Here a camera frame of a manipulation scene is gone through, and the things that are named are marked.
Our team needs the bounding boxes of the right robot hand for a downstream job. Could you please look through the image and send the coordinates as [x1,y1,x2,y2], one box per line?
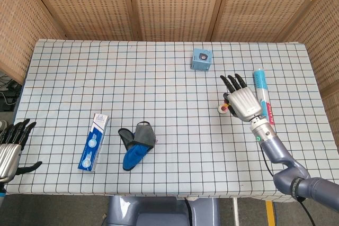
[220,73,263,123]

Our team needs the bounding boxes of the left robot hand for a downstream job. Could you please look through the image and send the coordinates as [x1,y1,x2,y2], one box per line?
[0,119,43,184]

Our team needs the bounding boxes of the feather shuttlecock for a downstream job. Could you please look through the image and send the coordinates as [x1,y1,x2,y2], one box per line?
[217,99,230,114]

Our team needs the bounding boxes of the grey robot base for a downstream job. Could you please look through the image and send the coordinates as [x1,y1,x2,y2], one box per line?
[105,196,221,226]

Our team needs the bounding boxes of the blue white plastic wrap roll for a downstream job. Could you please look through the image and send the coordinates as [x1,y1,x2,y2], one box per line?
[253,68,276,129]

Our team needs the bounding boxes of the small light blue box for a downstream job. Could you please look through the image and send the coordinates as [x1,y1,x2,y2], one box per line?
[190,48,213,72]

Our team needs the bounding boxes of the checkered white tablecloth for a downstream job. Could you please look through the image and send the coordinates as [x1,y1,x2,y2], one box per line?
[5,39,328,203]

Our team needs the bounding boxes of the blue white toothpaste box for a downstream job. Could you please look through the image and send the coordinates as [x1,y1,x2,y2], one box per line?
[77,113,110,173]

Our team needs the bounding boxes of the blue grey glove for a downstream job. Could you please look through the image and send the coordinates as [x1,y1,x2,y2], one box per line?
[118,121,157,172]

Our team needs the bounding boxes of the woven bamboo folding screen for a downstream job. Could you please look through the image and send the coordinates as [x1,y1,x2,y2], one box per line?
[0,0,339,142]

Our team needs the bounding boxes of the black cables on floor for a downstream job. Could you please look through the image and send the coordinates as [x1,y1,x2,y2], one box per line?
[0,74,22,112]

